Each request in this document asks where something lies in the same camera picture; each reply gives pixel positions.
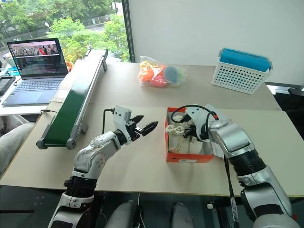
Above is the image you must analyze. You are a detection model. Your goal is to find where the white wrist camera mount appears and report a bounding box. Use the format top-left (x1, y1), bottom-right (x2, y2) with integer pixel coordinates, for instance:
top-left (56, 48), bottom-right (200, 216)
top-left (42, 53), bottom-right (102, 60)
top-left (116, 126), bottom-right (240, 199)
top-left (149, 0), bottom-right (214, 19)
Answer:
top-left (112, 104), bottom-right (133, 146)
top-left (184, 105), bottom-right (210, 143)

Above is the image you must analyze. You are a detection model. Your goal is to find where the green conveyor belt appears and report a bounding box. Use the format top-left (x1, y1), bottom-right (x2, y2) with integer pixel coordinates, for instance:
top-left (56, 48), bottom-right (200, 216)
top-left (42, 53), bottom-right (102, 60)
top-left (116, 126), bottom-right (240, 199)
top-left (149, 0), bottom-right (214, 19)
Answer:
top-left (36, 48), bottom-right (109, 151)

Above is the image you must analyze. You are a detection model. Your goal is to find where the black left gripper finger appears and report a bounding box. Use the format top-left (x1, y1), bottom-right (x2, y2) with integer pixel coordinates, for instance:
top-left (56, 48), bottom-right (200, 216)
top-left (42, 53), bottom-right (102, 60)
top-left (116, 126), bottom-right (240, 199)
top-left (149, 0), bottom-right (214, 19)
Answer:
top-left (141, 121), bottom-right (159, 137)
top-left (131, 114), bottom-right (145, 124)

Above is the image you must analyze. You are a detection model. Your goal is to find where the grey open laptop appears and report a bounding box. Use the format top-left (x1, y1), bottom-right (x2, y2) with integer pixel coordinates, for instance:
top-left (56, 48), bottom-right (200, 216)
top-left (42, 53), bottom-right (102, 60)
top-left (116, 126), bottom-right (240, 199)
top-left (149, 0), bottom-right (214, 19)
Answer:
top-left (1, 38), bottom-right (70, 106)

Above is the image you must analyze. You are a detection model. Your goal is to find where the blue packet in basket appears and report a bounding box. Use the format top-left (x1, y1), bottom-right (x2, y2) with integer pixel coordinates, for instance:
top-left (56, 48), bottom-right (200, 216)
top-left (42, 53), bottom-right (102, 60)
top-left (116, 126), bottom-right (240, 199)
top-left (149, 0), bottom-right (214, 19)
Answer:
top-left (219, 47), bottom-right (272, 72)

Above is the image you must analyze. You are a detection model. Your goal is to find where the black side furniture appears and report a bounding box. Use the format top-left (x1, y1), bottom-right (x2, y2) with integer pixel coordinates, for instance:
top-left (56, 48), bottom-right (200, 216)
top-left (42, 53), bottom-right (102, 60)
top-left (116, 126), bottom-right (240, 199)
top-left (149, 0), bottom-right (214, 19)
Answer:
top-left (264, 81), bottom-right (304, 143)

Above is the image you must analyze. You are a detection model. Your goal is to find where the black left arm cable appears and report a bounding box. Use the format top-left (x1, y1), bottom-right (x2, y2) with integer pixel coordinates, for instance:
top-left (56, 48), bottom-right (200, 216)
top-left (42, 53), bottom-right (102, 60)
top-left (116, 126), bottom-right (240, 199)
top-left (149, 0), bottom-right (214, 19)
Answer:
top-left (102, 108), bottom-right (116, 135)

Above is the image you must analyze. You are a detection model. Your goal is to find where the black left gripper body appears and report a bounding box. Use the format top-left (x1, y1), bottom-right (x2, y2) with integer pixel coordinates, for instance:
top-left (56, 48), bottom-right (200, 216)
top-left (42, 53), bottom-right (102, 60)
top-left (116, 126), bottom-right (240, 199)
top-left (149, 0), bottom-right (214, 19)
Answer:
top-left (126, 120), bottom-right (143, 143)

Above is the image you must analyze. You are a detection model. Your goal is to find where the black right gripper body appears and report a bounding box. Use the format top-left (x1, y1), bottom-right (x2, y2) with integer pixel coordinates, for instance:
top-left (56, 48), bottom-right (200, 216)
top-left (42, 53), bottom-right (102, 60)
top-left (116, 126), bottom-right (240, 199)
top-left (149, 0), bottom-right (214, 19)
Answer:
top-left (183, 126), bottom-right (198, 141)

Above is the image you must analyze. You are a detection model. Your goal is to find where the clear bag of colourful toys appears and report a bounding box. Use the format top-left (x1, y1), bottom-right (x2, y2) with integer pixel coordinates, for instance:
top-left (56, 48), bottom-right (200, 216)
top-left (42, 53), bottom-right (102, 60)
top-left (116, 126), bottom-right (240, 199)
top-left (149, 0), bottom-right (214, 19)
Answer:
top-left (137, 55), bottom-right (187, 89)

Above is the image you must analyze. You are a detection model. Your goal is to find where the white side table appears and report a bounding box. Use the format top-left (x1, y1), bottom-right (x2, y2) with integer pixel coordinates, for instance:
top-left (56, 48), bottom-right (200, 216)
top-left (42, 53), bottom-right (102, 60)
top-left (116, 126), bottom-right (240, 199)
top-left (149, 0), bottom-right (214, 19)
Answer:
top-left (0, 71), bottom-right (72, 117)

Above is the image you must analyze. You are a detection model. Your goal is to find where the dark rounded shape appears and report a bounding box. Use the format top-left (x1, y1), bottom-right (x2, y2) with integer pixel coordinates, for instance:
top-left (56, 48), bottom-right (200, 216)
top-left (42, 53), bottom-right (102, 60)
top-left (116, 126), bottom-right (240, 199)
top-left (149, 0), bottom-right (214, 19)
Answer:
top-left (104, 200), bottom-right (141, 228)
top-left (171, 202), bottom-right (203, 228)

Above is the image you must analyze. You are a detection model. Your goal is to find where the white lace-up shoe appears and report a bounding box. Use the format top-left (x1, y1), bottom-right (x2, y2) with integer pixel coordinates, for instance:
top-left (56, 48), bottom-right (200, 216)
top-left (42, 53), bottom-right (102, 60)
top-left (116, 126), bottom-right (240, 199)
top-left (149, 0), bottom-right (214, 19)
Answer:
top-left (165, 123), bottom-right (191, 153)

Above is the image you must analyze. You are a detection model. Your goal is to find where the black handheld device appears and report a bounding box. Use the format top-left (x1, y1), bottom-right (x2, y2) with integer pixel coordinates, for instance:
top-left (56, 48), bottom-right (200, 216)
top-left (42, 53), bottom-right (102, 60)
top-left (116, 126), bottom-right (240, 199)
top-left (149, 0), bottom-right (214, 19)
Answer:
top-left (0, 75), bottom-right (16, 96)

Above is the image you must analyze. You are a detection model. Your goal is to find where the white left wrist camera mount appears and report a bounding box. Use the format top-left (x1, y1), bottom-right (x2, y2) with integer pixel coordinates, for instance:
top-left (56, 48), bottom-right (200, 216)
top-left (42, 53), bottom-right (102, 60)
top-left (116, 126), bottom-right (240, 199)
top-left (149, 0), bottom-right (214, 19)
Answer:
top-left (112, 104), bottom-right (133, 146)

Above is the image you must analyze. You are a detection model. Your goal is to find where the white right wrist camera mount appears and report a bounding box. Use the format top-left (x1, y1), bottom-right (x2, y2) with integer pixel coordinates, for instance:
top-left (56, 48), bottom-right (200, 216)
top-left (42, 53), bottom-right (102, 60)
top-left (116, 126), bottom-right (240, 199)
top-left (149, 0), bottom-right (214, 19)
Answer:
top-left (184, 105), bottom-right (210, 143)

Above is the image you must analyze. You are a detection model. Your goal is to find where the white perforated plastic basket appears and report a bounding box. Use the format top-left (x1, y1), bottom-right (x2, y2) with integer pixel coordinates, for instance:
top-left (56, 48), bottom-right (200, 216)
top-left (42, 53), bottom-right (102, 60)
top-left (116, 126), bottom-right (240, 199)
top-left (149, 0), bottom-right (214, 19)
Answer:
top-left (211, 48), bottom-right (274, 95)

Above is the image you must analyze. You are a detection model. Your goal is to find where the teal flat box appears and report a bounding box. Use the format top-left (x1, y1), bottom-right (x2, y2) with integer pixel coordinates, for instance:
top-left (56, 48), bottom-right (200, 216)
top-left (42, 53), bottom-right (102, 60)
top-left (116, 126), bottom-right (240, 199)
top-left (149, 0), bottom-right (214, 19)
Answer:
top-left (5, 66), bottom-right (21, 75)

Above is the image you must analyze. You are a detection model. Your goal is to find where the person's grey trouser leg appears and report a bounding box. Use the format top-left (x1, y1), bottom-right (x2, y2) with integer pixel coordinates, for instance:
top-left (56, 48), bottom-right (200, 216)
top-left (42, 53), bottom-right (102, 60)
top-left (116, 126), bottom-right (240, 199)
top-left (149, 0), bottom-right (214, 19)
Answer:
top-left (0, 115), bottom-right (37, 178)

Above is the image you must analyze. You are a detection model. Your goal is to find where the dark window frame post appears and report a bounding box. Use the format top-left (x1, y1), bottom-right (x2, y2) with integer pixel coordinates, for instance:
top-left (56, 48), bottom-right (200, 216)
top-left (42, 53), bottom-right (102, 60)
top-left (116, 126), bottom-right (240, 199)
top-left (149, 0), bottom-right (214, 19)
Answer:
top-left (121, 0), bottom-right (136, 63)

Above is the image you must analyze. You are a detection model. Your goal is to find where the orange cardboard box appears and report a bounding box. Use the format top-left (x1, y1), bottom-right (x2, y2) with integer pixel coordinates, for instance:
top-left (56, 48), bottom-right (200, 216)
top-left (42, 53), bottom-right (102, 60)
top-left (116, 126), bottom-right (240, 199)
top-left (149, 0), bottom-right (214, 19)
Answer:
top-left (164, 103), bottom-right (233, 165)

